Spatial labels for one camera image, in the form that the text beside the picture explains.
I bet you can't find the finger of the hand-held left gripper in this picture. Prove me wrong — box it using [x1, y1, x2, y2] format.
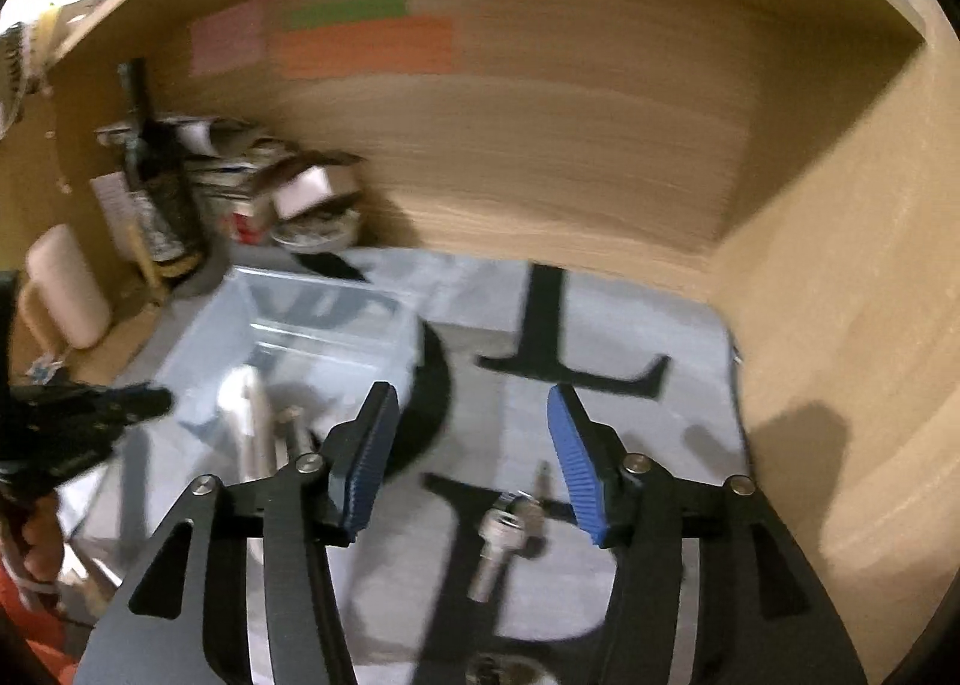
[94, 385, 175, 432]

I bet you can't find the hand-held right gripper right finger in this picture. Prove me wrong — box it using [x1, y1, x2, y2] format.
[545, 382, 868, 685]

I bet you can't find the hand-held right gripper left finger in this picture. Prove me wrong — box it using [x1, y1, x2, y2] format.
[79, 380, 401, 685]

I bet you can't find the white handheld facial massager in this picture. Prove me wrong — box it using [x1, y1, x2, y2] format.
[217, 365, 275, 485]

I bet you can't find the silver cylinder with keys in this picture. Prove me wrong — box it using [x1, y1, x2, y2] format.
[466, 481, 557, 602]

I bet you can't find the clear plastic storage box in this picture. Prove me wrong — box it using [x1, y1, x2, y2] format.
[75, 265, 422, 567]

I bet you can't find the person's left hand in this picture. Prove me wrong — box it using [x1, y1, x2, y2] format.
[18, 493, 65, 585]

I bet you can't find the grey mat with black letters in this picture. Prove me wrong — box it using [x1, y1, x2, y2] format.
[60, 246, 752, 685]

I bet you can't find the dark wine bottle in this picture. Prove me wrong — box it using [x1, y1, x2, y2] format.
[118, 58, 209, 279]

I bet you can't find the white paper card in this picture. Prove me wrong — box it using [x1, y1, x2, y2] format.
[89, 173, 144, 260]

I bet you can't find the small dark metal object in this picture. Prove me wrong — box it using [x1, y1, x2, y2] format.
[463, 653, 550, 685]

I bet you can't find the bowl of small stones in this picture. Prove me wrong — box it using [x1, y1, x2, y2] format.
[271, 208, 359, 253]

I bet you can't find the stack of books and papers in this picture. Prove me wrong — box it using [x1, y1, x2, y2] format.
[96, 115, 366, 248]

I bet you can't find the small white cardboard box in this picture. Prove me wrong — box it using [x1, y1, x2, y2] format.
[271, 170, 336, 222]

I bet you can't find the patterned hanging cloth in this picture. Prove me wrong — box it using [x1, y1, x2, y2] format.
[0, 17, 47, 140]

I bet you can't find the pink sticky note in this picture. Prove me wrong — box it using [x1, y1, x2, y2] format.
[190, 5, 264, 75]

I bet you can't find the orange sticky note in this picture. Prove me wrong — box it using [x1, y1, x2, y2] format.
[268, 16, 458, 79]

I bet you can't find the green sticky note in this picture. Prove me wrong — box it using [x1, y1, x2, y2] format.
[288, 0, 410, 31]

